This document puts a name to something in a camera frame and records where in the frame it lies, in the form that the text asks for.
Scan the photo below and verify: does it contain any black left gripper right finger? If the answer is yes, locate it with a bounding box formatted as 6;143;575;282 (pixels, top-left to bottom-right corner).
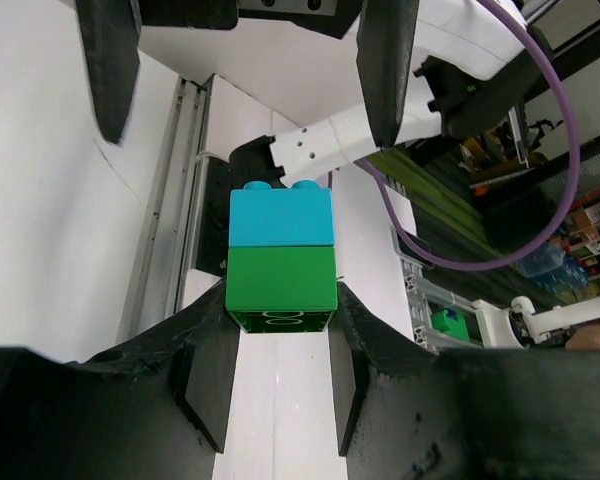
329;284;600;479

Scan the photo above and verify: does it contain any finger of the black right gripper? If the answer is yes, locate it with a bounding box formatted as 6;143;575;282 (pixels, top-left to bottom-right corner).
74;0;141;145
356;0;419;148

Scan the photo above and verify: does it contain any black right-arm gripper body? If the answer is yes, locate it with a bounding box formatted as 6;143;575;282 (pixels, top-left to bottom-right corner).
138;0;363;39

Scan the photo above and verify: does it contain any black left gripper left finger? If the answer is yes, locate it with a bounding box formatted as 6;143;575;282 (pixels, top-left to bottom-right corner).
0;281;240;479

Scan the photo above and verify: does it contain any green curved lego brick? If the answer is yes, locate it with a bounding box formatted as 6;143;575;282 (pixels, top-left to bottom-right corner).
225;246;338;334

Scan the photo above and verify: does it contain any turquoise small lego brick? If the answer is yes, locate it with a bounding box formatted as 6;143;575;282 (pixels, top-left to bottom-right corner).
229;180;335;248

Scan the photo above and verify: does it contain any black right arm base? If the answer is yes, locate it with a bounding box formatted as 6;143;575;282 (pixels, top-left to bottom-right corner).
194;157;231;277

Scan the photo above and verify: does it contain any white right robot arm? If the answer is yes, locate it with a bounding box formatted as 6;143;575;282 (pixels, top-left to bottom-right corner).
76;1;600;479

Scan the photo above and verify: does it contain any green printed part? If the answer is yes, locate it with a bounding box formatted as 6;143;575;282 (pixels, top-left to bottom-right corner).
431;309;470;341

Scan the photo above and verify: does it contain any white humanoid robot background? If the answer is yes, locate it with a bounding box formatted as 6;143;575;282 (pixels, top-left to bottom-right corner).
473;296;600;349

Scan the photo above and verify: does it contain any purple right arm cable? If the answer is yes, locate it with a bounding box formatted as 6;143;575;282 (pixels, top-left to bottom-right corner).
327;0;582;272

